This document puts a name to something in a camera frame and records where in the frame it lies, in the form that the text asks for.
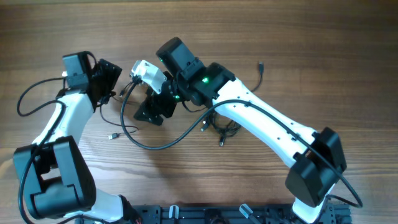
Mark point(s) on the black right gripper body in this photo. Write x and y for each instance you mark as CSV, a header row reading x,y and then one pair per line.
x,y
170,95

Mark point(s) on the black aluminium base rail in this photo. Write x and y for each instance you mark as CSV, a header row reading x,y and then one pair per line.
x,y
272,213

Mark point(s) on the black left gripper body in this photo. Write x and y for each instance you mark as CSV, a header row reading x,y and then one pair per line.
x,y
96,78

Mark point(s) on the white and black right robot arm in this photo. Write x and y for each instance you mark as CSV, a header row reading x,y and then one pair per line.
x,y
314,159

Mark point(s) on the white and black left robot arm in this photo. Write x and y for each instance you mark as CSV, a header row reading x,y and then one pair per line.
x,y
54,179

